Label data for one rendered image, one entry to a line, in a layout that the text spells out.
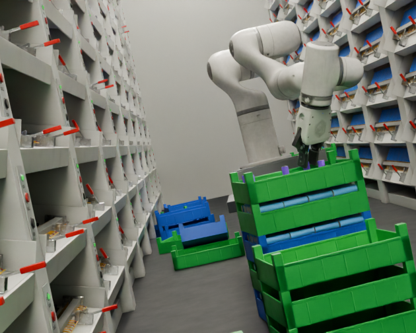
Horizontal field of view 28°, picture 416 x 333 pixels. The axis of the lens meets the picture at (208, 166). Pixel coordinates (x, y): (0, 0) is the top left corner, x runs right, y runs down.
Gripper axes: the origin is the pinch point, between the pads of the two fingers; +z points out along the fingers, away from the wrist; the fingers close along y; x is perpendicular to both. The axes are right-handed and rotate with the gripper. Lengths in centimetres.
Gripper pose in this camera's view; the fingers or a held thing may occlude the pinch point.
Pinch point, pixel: (308, 158)
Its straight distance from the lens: 225.6
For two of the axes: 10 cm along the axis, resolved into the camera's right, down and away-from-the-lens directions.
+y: 7.5, -1.8, 6.4
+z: -0.8, 9.3, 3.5
